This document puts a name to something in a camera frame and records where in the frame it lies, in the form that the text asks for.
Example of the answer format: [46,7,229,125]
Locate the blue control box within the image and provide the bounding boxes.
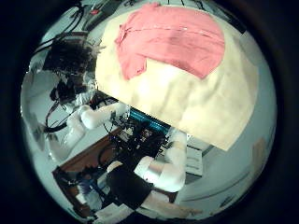
[129,108,171,133]

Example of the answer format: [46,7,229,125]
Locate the black yellow left hand cables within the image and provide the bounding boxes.
[32,4,90,55]

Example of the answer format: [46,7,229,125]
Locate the grey device with red switch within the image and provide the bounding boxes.
[83,0,125,31]

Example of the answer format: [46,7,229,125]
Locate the brown wooden desk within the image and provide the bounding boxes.
[52,127,125,216]

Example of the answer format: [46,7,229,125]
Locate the white flat box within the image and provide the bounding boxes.
[186,146,204,177]

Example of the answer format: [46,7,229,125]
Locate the orange shirt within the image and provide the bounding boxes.
[114,2,226,81]

